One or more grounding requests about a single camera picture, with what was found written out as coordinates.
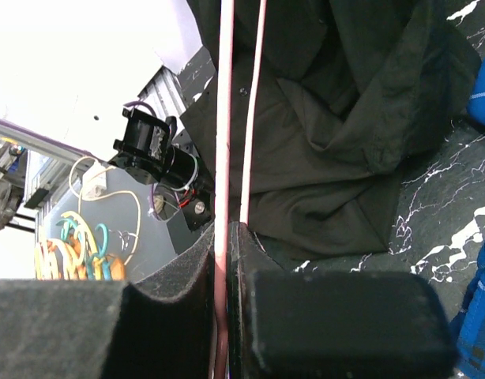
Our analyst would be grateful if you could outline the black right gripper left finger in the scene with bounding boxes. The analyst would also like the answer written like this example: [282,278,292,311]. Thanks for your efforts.
[0,227,214,378]

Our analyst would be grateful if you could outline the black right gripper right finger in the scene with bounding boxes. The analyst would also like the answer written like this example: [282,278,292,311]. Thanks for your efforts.
[227,223,458,378]

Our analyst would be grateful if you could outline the pink wire hanger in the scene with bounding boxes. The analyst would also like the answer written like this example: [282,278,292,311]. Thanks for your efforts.
[213,1,267,378]

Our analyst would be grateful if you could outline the black shirt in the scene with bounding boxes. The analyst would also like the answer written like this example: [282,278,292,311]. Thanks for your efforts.
[182,1,480,257]

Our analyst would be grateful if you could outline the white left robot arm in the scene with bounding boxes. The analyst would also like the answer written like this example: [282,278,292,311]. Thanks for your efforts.
[107,100,214,193]

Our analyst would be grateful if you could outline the blue plaid shirt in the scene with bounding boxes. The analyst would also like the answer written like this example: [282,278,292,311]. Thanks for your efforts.
[449,47,485,379]

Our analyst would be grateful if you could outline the coiled cables on floor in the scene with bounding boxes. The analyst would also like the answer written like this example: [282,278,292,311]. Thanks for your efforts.
[32,156,143,281]

